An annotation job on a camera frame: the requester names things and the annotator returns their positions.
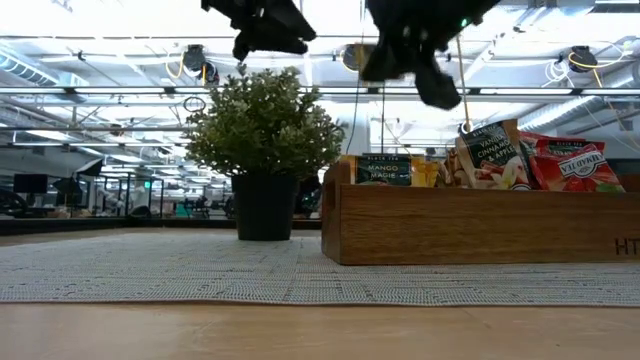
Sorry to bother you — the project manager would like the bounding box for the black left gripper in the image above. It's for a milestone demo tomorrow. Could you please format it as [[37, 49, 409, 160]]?
[[200, 0, 318, 63]]

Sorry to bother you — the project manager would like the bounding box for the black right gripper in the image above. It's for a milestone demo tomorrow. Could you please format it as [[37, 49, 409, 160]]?
[[360, 0, 472, 112]]

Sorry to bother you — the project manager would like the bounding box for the artificial green potted plant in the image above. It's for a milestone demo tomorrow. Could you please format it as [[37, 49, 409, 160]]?
[[184, 64, 346, 242]]

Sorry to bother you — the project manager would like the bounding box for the gold vanilla tea bag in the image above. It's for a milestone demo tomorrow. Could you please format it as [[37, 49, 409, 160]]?
[[453, 118, 534, 192], [438, 148, 464, 189]]

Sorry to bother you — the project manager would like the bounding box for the wooden compartment tray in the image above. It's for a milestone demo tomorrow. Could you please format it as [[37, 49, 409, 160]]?
[[320, 160, 640, 266]]

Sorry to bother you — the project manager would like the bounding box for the red strawberry tea bag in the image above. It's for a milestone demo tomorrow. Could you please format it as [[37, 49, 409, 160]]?
[[532, 143, 627, 194], [519, 130, 607, 191]]

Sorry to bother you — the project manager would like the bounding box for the thin black vertical pole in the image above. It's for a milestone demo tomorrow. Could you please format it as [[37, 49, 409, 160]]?
[[379, 82, 387, 155]]

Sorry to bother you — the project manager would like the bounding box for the grey woven placemat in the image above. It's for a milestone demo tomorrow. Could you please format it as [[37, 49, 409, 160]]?
[[0, 230, 640, 307]]

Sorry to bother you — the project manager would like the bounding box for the black monitor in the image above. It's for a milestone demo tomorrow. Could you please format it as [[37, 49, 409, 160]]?
[[12, 173, 50, 196]]

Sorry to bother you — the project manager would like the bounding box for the black ceiling cable reel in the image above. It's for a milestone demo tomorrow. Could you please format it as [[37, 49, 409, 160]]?
[[180, 43, 221, 85], [568, 45, 599, 74], [340, 43, 376, 73]]

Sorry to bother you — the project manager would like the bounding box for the black hanging cable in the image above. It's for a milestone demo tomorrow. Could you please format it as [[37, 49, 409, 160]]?
[[344, 69, 364, 156]]

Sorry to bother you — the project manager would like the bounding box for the silver ventilation duct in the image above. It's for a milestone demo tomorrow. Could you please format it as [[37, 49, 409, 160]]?
[[0, 47, 90, 90], [517, 94, 609, 134]]

